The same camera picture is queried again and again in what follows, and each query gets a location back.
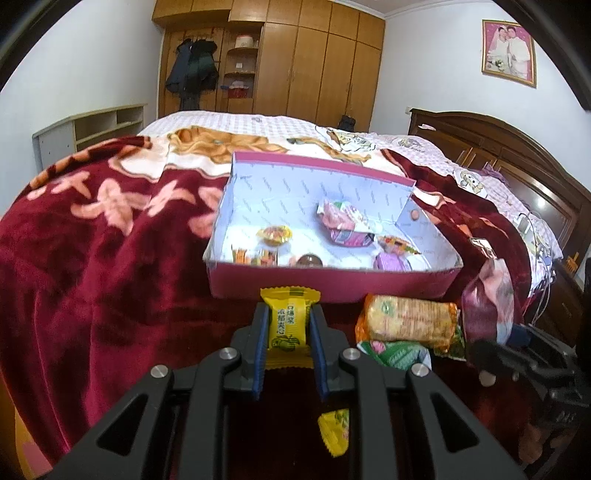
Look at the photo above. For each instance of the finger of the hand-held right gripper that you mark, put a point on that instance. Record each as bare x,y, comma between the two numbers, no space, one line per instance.
519,334
501,359

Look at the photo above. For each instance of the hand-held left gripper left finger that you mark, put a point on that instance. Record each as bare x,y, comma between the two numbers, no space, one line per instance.
261,344

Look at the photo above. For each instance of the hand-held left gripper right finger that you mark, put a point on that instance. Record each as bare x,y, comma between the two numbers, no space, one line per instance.
318,353

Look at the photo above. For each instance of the yellow cake packet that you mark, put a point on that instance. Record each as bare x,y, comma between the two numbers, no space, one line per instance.
287,325

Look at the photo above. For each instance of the pink drink pouch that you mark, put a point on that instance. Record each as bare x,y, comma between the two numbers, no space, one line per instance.
489,300

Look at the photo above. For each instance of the yellow cartoon snack packet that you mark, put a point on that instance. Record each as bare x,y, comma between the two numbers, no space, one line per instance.
265,257

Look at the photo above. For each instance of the small orange striped packet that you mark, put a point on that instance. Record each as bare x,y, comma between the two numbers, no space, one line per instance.
240,256

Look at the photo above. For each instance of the burger gummy packet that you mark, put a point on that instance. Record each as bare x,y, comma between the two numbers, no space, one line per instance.
274,234

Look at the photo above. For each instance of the purple jelly cup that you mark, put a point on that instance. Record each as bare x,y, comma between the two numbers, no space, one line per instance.
390,263

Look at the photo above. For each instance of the orange green snack packet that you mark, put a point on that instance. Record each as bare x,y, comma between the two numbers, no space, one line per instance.
397,243

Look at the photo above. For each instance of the red cardboard box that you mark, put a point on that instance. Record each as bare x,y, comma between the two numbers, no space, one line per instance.
277,194

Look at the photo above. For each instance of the wooden nightstand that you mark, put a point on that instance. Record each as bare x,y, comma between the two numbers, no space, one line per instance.
563,288

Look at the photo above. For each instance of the yellow candy packet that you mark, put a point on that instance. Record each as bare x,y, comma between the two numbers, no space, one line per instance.
334,429

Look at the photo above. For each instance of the brown jelly cup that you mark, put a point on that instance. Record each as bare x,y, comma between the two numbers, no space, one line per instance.
308,261

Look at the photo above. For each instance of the rice cracker packet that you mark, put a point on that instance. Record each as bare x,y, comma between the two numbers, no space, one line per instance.
406,321

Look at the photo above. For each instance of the shiny foil wrapper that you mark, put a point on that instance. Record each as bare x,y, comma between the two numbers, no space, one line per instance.
480,243

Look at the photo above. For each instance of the pink snack packet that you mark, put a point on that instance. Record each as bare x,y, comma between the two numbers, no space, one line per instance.
344,221

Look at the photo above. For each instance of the dark red floral blanket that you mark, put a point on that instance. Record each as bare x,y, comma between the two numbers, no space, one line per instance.
92,258

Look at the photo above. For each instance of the dark wooden headboard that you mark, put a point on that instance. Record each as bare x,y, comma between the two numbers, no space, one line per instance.
485,134

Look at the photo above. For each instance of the pink checkered bed sheet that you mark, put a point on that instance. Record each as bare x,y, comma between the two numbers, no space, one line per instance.
277,122

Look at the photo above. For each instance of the small black object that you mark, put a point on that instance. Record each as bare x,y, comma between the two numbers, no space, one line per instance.
347,122

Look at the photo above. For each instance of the red storage box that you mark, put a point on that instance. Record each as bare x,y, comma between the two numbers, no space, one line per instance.
236,91

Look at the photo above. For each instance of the dark green hanging coat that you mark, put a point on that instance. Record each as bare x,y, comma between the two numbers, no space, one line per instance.
203,64

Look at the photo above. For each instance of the black hanging coat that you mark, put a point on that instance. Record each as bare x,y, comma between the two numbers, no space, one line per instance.
178,69

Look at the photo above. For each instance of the white shelf unit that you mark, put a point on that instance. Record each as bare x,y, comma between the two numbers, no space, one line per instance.
51,147

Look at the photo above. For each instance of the wooden wardrobe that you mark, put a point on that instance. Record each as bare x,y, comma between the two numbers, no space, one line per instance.
314,60

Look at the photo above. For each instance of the round white box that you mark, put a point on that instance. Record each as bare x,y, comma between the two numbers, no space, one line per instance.
243,40

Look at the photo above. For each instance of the wooden bed frame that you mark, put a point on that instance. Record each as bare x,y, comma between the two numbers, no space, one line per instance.
9,438

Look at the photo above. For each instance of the framed wall picture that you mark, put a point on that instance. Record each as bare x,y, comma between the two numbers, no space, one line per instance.
508,50

